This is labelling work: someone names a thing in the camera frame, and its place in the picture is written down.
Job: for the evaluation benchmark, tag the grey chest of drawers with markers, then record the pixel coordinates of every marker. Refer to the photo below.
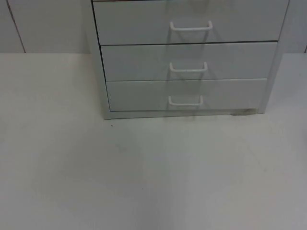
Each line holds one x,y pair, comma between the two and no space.
187,62

